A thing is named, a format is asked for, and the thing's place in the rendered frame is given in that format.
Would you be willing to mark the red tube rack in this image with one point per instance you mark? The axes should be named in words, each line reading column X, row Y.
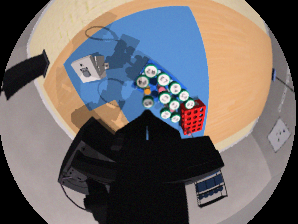
column 185, row 113

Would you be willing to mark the blue bench mat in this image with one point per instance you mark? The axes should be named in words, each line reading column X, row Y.
column 169, row 36

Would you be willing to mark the white tube cap with printed label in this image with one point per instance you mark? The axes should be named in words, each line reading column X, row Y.
column 165, row 112

